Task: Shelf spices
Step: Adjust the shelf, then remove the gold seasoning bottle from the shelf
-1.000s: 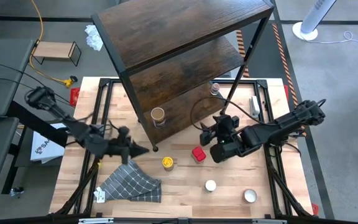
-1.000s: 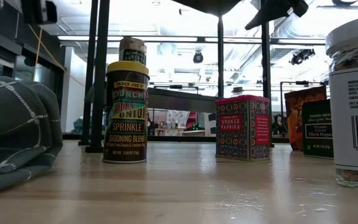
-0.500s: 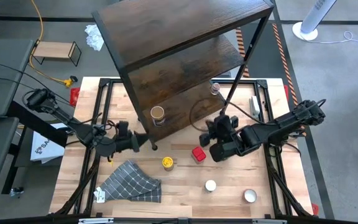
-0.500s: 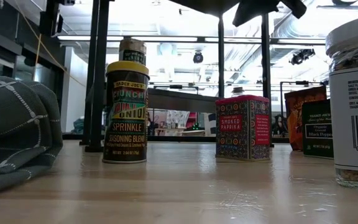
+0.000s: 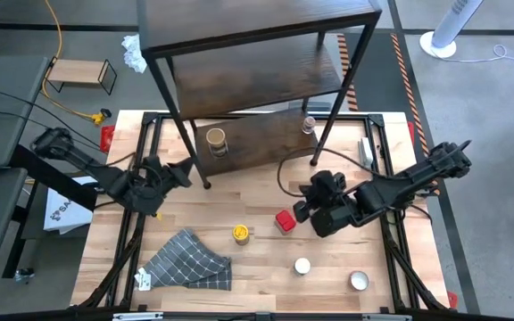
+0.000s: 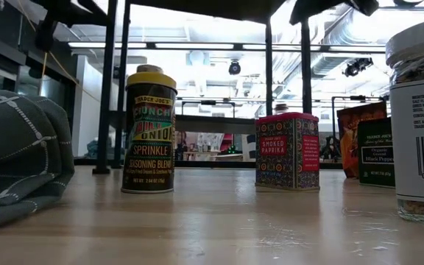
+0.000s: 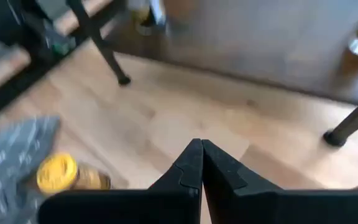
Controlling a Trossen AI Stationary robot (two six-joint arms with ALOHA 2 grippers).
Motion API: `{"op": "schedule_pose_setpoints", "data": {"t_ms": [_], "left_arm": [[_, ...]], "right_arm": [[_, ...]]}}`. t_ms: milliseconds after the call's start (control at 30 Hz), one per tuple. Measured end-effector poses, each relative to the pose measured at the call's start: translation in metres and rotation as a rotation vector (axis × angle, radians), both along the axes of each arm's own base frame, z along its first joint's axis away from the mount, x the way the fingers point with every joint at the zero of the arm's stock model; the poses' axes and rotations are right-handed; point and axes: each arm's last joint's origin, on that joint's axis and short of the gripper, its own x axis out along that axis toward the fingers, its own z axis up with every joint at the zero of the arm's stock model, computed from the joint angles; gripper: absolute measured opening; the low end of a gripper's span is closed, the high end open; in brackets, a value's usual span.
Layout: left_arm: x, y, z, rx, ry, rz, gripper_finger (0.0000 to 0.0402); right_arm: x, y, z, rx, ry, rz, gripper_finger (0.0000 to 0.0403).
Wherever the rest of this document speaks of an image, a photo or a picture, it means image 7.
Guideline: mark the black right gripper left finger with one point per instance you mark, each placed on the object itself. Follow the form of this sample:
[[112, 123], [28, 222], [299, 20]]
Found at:
[[166, 205]]

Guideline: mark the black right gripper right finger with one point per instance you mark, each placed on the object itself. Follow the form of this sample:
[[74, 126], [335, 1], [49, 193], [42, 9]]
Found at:
[[259, 208]]

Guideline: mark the grey checked cloth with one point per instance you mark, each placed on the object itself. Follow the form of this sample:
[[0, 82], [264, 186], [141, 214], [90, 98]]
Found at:
[[8, 161]]

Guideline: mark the chili onion jar yellow lid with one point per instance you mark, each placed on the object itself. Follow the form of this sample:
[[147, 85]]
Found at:
[[56, 172]]

